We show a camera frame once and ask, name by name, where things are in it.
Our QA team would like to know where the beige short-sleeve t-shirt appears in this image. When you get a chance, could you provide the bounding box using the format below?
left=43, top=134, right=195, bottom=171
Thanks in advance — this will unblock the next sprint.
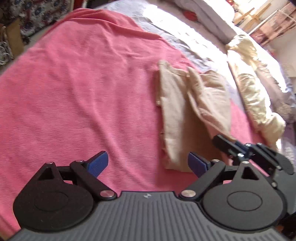
left=156, top=60, right=235, bottom=172

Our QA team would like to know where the pale yellow duvet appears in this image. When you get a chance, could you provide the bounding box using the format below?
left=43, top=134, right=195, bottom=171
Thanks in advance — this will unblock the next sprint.
left=226, top=35, right=285, bottom=149

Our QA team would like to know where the pink fleece blanket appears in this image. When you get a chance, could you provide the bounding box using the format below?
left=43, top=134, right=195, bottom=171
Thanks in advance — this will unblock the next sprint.
left=0, top=7, right=270, bottom=239

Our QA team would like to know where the grey leaf-print quilt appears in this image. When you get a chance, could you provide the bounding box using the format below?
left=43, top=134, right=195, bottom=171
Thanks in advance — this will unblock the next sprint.
left=173, top=0, right=239, bottom=45

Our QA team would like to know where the wooden easel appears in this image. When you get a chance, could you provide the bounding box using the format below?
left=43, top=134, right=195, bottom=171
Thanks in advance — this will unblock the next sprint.
left=232, top=1, right=271, bottom=33

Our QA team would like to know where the red cloth item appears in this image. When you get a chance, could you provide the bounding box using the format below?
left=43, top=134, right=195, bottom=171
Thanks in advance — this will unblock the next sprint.
left=183, top=10, right=198, bottom=22

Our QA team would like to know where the dark patterned cloth cover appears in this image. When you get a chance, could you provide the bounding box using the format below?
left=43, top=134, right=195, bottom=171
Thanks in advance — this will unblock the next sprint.
left=1, top=0, right=73, bottom=37

